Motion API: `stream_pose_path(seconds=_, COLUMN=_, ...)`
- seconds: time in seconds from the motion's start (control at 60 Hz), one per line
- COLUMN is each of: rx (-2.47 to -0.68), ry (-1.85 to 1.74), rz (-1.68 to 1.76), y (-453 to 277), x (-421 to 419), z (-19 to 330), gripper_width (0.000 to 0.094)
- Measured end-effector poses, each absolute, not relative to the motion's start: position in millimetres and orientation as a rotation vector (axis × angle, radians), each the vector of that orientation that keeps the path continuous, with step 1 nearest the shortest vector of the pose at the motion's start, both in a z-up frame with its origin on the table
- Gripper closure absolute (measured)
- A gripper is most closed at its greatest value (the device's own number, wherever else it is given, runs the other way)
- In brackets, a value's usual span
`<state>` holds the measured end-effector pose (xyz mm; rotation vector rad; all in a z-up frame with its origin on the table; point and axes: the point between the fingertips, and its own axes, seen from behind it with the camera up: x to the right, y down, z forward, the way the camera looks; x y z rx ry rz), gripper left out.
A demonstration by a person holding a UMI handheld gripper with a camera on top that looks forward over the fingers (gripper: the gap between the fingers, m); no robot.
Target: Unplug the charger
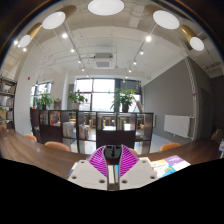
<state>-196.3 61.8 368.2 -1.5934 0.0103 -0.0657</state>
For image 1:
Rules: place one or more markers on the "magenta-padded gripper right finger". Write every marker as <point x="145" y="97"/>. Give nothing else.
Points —
<point x="136" y="171"/>

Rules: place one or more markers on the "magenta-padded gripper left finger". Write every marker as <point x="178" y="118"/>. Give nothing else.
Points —
<point x="86" y="173"/>

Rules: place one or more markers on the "small black charger block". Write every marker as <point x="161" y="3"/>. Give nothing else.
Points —
<point x="112" y="153"/>

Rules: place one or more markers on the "blue-grey book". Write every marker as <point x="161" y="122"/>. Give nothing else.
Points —
<point x="70" y="173"/>

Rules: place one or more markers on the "colourful picture book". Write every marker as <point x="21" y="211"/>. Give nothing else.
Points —
<point x="161" y="168"/>

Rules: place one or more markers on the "purple and white book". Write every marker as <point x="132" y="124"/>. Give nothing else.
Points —
<point x="176" y="161"/>

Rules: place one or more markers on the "low dark divider shelf unit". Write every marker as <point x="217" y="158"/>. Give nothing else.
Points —
<point x="110" y="136"/>

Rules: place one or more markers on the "potted green plant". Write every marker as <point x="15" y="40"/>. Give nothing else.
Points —
<point x="124" y="98"/>
<point x="45" y="100"/>
<point x="77" y="97"/>

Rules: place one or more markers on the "tall dark bookshelf unit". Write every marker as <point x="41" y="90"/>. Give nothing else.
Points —
<point x="6" y="103"/>

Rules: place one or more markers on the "ceiling air conditioner unit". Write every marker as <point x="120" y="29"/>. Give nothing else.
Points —
<point x="103" y="61"/>

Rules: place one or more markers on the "ceiling track spotlights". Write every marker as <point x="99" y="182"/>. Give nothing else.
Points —
<point x="148" y="38"/>

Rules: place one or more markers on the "small white wall panel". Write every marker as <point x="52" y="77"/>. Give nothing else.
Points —
<point x="154" y="120"/>

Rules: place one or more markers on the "white wall radiator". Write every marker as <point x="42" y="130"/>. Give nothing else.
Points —
<point x="176" y="126"/>

